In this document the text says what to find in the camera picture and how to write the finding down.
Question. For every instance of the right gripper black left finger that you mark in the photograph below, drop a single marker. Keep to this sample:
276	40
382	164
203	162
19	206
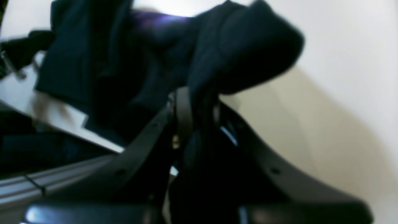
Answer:
131	188

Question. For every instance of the black T-shirt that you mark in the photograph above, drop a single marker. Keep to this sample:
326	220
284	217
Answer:
120	66

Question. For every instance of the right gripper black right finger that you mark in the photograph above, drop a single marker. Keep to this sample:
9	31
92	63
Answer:
273	191

